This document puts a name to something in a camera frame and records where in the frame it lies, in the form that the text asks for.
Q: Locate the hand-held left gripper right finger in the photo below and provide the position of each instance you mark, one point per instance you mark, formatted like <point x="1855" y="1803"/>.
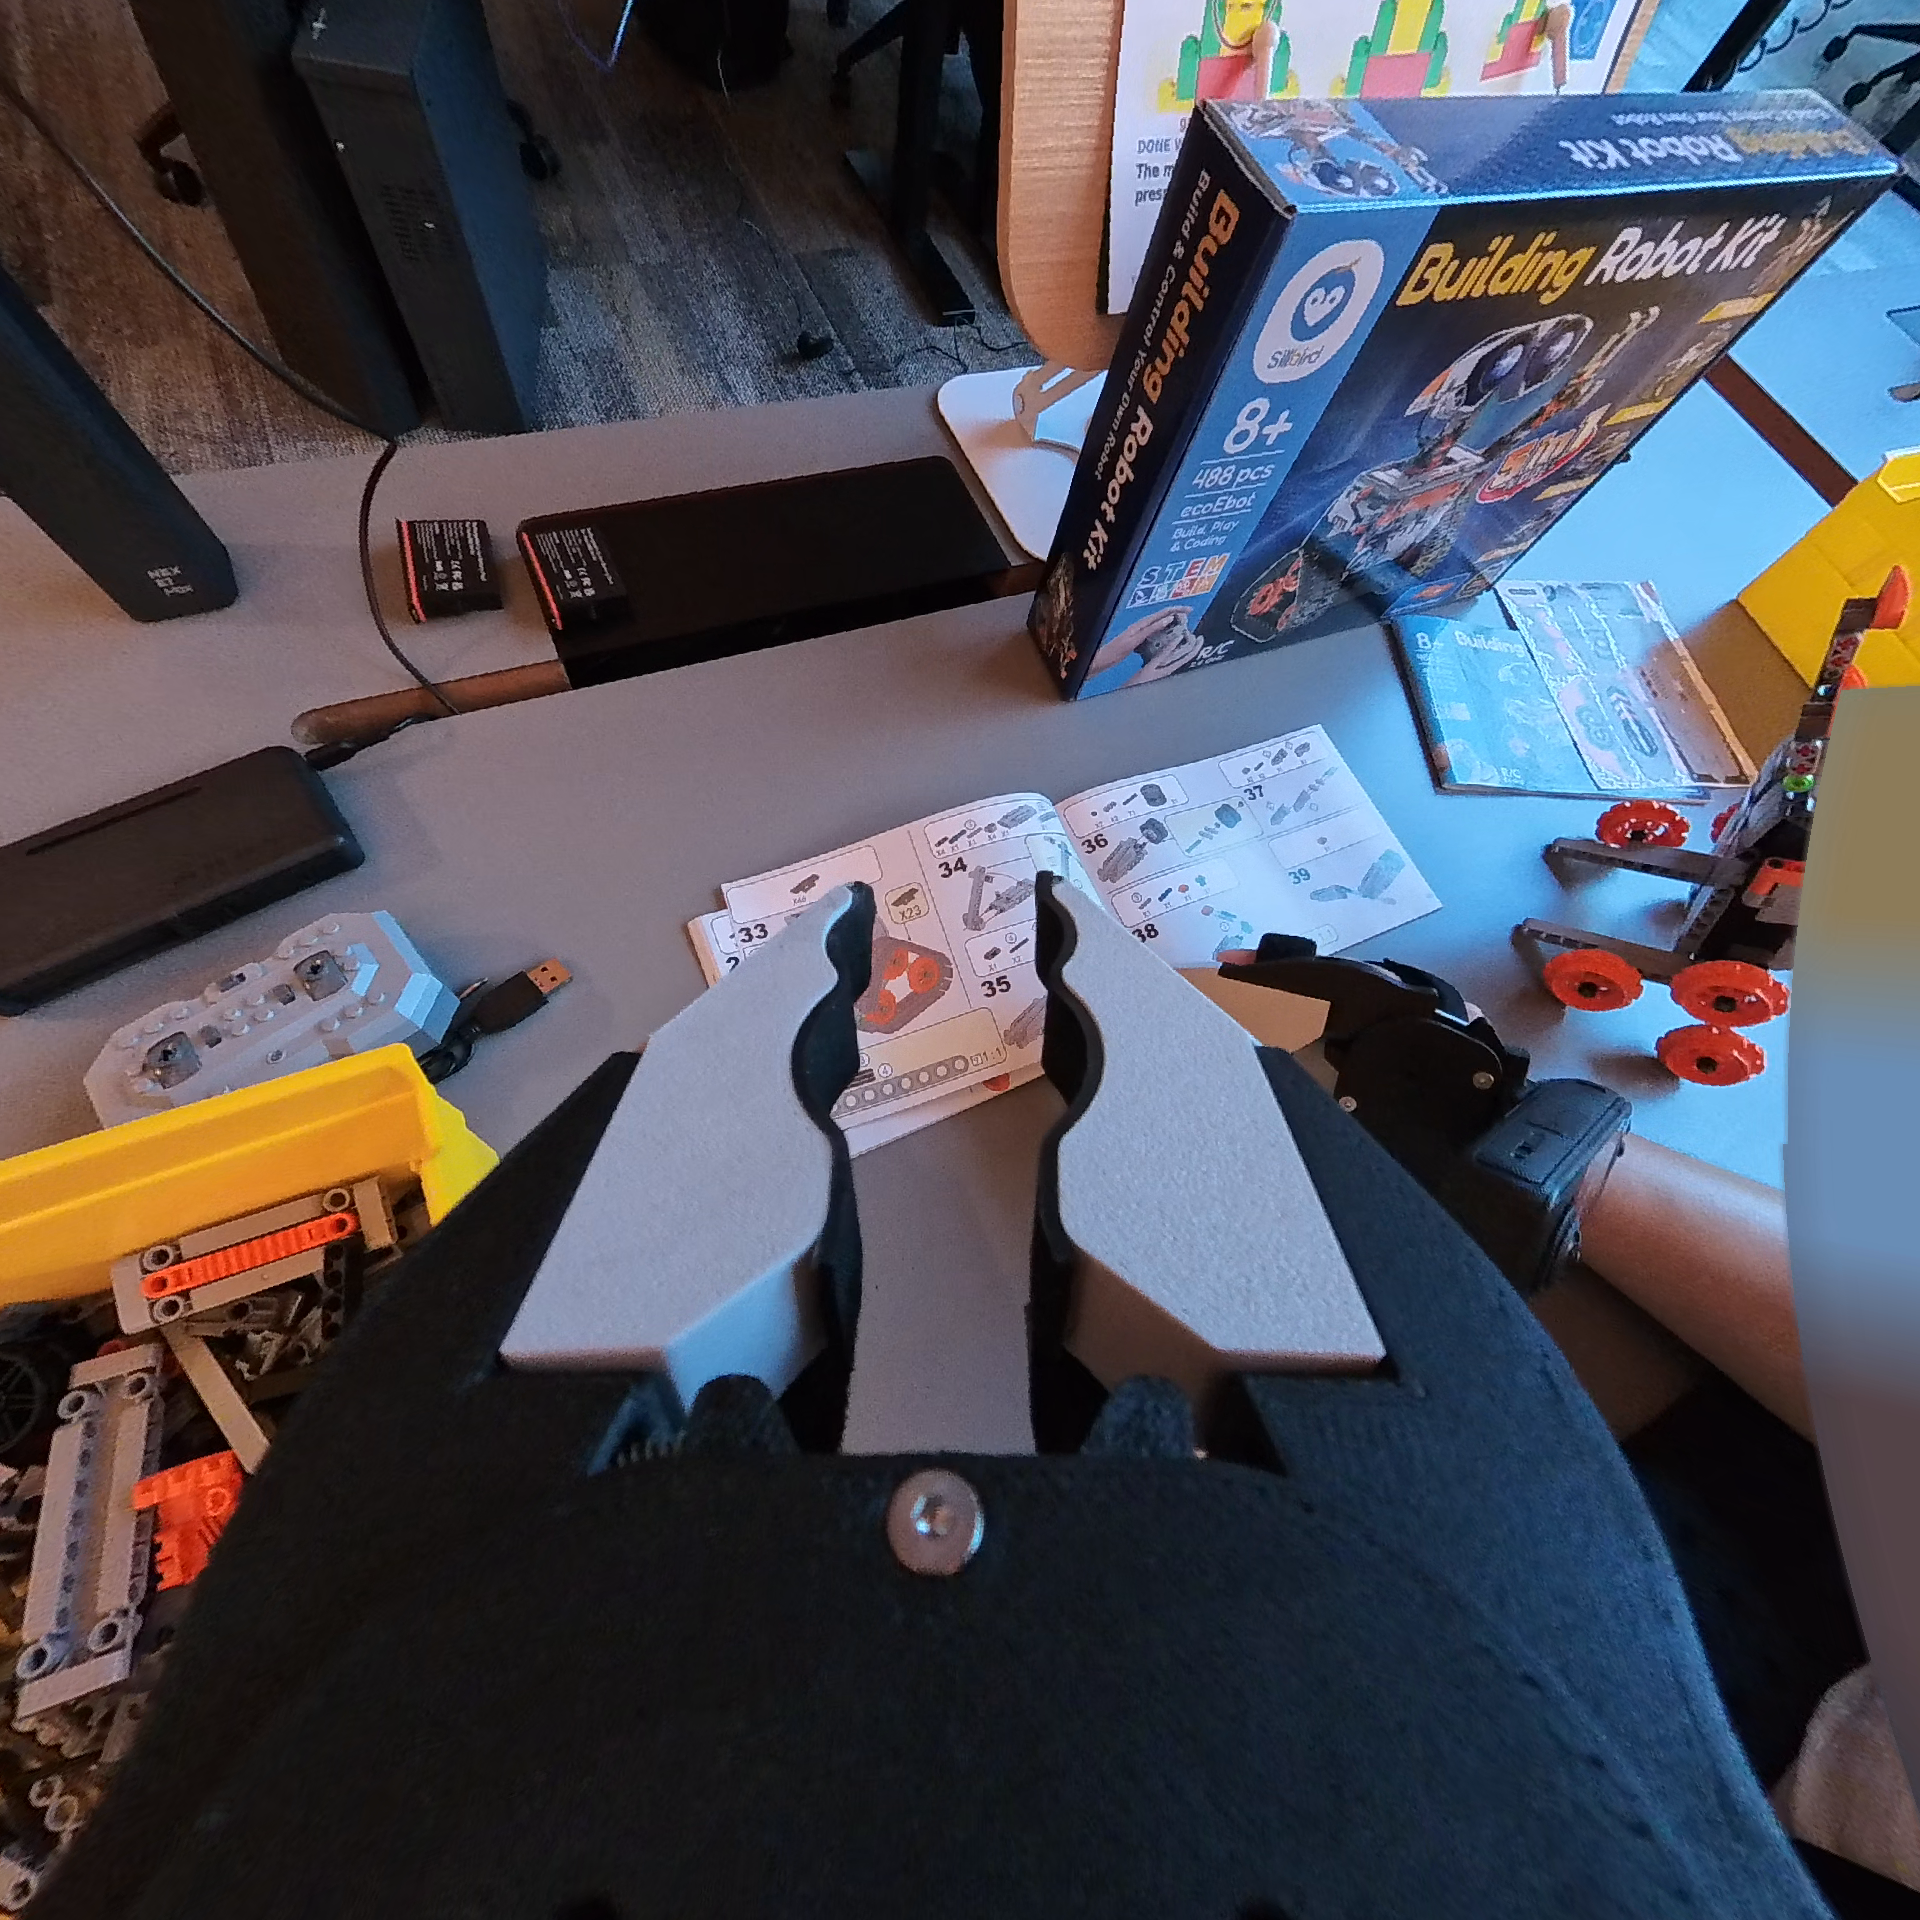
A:
<point x="1200" y="1184"/>

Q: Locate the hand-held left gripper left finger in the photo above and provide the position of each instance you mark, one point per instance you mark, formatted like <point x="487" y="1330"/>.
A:
<point x="691" y="1184"/>

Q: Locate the white instruction booklet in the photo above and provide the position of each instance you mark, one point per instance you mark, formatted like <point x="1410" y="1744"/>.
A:
<point x="1200" y="838"/>

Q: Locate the grey orange toy robot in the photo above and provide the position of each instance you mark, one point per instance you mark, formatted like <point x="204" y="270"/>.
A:
<point x="1740" y="914"/>

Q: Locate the person's right forearm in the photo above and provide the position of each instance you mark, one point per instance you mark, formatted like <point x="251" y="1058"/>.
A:
<point x="1695" y="1244"/>

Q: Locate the grey desk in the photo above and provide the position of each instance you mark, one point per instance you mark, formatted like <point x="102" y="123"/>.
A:
<point x="599" y="838"/>
<point x="225" y="691"/>

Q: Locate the blue cover booklet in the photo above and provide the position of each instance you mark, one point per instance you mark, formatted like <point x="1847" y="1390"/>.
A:
<point x="1464" y="705"/>

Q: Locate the robot sticker sheet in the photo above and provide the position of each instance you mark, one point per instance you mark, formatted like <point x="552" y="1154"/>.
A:
<point x="1620" y="691"/>

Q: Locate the grey battery hub brick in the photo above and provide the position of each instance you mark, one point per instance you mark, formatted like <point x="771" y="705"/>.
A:
<point x="271" y="1003"/>

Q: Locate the yellow plastic bin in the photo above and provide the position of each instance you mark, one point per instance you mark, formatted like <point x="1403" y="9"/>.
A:
<point x="1846" y="586"/>
<point x="225" y="1140"/>

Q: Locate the black charger box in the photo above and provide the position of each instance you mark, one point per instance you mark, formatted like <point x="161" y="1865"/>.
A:
<point x="164" y="869"/>

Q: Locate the blue robot kit box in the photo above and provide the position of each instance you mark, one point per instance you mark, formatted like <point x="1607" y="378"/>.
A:
<point x="1350" y="451"/>

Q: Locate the pile of building bricks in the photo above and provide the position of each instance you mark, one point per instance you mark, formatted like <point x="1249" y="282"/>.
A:
<point x="106" y="1499"/>

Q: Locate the dark blue long case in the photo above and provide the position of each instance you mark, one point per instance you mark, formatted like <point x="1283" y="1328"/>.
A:
<point x="89" y="480"/>

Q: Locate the black computer tower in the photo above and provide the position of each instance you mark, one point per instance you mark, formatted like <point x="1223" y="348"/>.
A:
<point x="435" y="225"/>

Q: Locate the colourful instruction poster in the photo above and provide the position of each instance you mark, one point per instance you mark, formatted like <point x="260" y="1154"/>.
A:
<point x="1155" y="89"/>

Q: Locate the black camera battery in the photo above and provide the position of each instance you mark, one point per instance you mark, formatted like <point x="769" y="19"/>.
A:
<point x="450" y="570"/>
<point x="571" y="578"/>

